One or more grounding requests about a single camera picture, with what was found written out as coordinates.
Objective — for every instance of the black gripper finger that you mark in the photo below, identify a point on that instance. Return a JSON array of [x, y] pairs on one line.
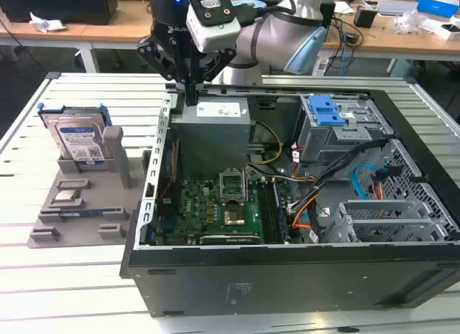
[[223, 61], [158, 54]]

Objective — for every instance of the hard disk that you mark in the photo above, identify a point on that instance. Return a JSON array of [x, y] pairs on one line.
[[77, 140]]

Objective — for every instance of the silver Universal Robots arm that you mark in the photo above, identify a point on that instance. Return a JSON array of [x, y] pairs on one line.
[[273, 36]]

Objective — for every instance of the grey metal disk bay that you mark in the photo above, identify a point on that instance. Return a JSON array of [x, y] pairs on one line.
[[391, 224]]

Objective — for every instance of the long wooden desk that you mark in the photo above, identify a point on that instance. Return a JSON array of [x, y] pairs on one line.
[[118, 30]]

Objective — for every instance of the grey power supply unit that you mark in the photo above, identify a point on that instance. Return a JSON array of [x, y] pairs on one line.
[[212, 140]]

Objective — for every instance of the blue plastic drive latch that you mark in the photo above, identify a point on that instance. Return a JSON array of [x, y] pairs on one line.
[[325, 111]]

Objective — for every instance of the large black computer box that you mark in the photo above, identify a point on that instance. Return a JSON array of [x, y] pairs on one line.
[[54, 7]]

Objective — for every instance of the crumpled white paper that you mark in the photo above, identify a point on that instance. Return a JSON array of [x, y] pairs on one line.
[[46, 23]]

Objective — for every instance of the black tower box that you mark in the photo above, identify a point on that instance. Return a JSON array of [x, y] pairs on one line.
[[328, 10]]

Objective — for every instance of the thin locking lever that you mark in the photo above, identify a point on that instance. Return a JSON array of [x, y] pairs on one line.
[[247, 186]]

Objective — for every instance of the grey metal drive cage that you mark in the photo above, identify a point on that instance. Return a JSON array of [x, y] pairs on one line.
[[323, 143]]

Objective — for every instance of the green motherboard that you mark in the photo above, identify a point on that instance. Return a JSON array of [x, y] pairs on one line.
[[196, 204]]

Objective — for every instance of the small black cube box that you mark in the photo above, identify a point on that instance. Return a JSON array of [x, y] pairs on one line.
[[364, 18]]

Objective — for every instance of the grey parts rack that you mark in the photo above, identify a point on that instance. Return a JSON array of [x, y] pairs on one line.
[[97, 190]]

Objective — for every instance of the black RAM slot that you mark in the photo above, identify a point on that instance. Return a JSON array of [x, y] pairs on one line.
[[265, 212]]

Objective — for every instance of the CPU socket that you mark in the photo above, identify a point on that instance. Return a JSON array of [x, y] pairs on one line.
[[233, 218]]

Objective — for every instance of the installed RAM stick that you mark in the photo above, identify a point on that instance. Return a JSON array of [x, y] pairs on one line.
[[280, 215]]

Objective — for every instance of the silver CPU chip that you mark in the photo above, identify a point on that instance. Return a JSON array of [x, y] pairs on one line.
[[66, 195]]

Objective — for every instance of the loose RAM stick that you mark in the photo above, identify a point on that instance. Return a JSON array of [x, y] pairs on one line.
[[82, 213]]

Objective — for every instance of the black graphics card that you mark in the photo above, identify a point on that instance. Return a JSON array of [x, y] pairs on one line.
[[230, 239]]

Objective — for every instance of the grey flat box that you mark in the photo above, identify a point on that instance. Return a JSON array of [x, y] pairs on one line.
[[395, 7]]

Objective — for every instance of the clear plastic bag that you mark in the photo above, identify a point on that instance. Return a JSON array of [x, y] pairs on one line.
[[409, 21]]

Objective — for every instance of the blue cardboard box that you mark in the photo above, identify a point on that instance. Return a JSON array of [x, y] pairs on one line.
[[438, 5]]

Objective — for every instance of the white box with phone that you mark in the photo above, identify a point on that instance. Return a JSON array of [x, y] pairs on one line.
[[445, 30]]

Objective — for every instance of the black open PC case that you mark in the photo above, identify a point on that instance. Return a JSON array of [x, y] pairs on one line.
[[287, 283]]

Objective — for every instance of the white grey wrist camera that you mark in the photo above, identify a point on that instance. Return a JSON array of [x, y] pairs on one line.
[[215, 32]]

